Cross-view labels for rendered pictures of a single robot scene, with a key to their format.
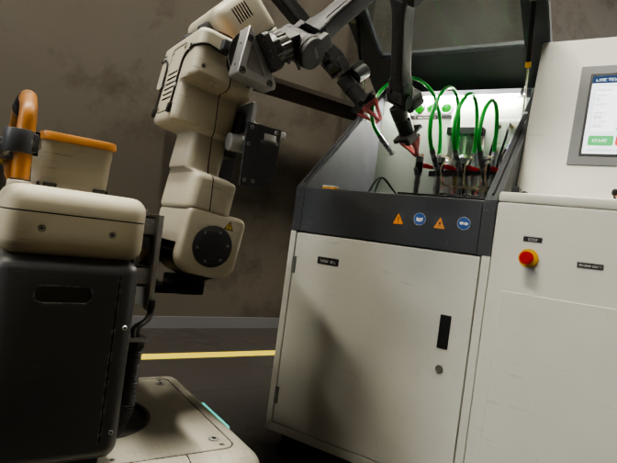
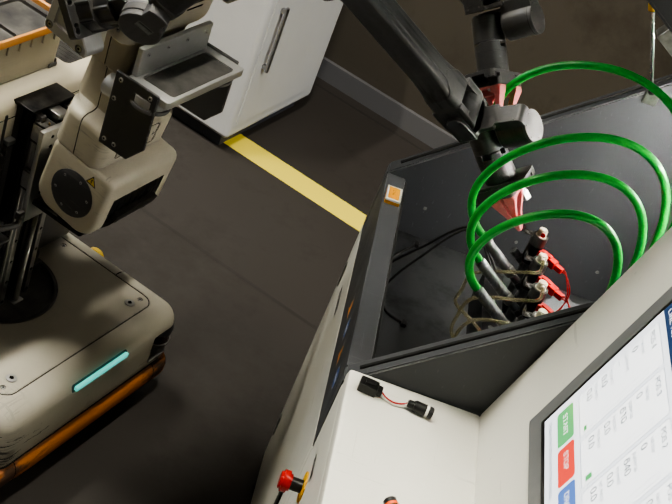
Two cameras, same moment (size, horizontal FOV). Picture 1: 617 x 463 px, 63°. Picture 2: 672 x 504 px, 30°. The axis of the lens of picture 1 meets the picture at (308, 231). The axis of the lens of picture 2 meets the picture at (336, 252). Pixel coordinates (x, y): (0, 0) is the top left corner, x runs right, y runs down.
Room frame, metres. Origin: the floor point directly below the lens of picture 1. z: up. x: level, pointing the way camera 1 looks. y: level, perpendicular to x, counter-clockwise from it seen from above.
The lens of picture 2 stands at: (0.45, -1.69, 2.21)
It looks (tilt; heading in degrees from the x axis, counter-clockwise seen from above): 34 degrees down; 53
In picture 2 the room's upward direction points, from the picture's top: 23 degrees clockwise
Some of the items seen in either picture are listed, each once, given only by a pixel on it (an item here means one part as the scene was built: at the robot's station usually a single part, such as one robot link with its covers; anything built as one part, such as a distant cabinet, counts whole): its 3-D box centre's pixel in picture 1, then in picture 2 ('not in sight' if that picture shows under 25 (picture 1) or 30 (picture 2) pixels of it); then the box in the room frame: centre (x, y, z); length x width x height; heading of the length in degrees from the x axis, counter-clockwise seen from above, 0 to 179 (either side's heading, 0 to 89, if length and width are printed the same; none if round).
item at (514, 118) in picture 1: (506, 150); not in sight; (1.94, -0.72, 1.20); 0.13 x 0.03 x 0.31; 58
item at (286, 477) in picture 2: (527, 257); (291, 483); (1.37, -0.60, 0.80); 0.05 x 0.04 x 0.05; 58
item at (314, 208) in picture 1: (385, 218); (365, 294); (1.65, -0.24, 0.87); 0.62 x 0.04 x 0.16; 58
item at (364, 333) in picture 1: (364, 347); (288, 446); (1.64, -0.23, 0.44); 0.65 x 0.02 x 0.68; 58
